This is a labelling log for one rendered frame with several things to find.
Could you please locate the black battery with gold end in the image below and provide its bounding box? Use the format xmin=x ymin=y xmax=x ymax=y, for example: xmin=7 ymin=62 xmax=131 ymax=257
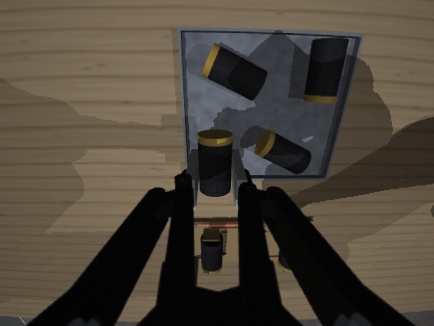
xmin=303 ymin=38 xmax=349 ymax=103
xmin=278 ymin=251 xmax=292 ymax=273
xmin=201 ymin=233 xmax=223 ymax=275
xmin=197 ymin=129 xmax=233 ymax=197
xmin=201 ymin=43 xmax=268 ymax=101
xmin=254 ymin=129 xmax=311 ymax=174

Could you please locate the grey square tray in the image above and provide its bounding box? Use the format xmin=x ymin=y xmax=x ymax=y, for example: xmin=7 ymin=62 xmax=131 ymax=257
xmin=178 ymin=27 xmax=364 ymax=180

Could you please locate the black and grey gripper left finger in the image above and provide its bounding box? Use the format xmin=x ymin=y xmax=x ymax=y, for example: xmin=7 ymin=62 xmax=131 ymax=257
xmin=26 ymin=149 xmax=199 ymax=326

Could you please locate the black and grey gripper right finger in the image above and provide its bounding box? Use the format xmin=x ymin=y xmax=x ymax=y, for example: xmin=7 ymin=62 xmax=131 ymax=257
xmin=231 ymin=149 xmax=415 ymax=326

